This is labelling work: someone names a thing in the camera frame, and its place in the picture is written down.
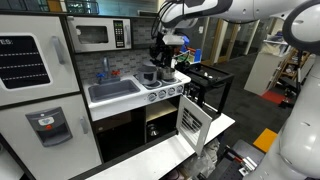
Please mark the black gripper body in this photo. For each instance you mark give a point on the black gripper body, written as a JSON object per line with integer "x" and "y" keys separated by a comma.
{"x": 168, "y": 53}

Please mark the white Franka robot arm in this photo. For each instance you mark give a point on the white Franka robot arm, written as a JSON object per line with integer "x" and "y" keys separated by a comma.
{"x": 300, "y": 150}

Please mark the silver metal pot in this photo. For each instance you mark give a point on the silver metal pot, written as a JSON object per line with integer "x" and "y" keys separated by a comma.
{"x": 167, "y": 76}

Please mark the grey pot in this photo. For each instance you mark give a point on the grey pot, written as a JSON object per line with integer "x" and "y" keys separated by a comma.
{"x": 147, "y": 75}

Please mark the small shiny metal pot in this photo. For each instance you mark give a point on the small shiny metal pot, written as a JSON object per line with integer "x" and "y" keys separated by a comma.
{"x": 153, "y": 130}

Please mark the grey stovetop burner panel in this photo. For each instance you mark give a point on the grey stovetop burner panel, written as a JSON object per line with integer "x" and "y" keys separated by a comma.
{"x": 153, "y": 86}

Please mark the grey stove knob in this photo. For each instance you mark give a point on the grey stove knob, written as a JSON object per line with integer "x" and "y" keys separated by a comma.
{"x": 162, "y": 94}
{"x": 179, "y": 89}
{"x": 171, "y": 91}
{"x": 152, "y": 97}

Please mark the small blue box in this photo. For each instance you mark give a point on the small blue box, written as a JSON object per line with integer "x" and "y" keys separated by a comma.
{"x": 198, "y": 56}

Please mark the grey toy sink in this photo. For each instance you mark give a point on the grey toy sink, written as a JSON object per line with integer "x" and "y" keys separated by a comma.
{"x": 113, "y": 90}

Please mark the grey toy faucet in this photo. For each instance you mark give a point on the grey toy faucet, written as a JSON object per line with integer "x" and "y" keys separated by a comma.
{"x": 105, "y": 65}

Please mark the white black toy kitchen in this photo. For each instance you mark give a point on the white black toy kitchen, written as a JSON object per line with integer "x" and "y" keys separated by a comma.
{"x": 113, "y": 108}

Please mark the white toy microwave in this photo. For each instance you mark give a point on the white toy microwave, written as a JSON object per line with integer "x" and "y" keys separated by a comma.
{"x": 100, "y": 21}

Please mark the white oven door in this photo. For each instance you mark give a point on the white oven door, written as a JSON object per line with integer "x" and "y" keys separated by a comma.
{"x": 195, "y": 141}

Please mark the white cabinet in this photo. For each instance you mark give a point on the white cabinet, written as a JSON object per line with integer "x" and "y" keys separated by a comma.
{"x": 260, "y": 76}

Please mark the white chalkboard fridge door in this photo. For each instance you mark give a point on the white chalkboard fridge door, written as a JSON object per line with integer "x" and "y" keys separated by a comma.
{"x": 66, "y": 83}

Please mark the clear plastic bag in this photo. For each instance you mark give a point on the clear plastic bag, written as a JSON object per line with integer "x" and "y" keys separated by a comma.
{"x": 203, "y": 160}

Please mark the red floor mat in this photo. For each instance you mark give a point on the red floor mat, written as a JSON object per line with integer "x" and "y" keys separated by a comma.
{"x": 273, "y": 97}

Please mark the yellow floor mat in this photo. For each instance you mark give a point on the yellow floor mat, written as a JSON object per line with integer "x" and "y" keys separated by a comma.
{"x": 265, "y": 140}

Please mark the orange wooden box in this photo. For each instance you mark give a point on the orange wooden box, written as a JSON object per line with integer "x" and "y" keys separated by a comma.
{"x": 54, "y": 5}

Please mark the wooden shelf unit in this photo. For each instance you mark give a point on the wooden shelf unit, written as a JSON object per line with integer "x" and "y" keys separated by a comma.
{"x": 293, "y": 66}

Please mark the white dispenser fridge door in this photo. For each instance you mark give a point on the white dispenser fridge door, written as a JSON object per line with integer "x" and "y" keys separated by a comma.
{"x": 33, "y": 160}

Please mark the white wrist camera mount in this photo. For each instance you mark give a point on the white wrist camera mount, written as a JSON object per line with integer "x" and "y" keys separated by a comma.
{"x": 173, "y": 40}

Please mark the black metal frame cart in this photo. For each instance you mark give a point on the black metal frame cart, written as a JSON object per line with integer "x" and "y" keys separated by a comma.
{"x": 216, "y": 78}

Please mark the black equipment with silver bracket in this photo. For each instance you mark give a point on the black equipment with silver bracket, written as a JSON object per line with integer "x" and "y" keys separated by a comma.
{"x": 233, "y": 160}

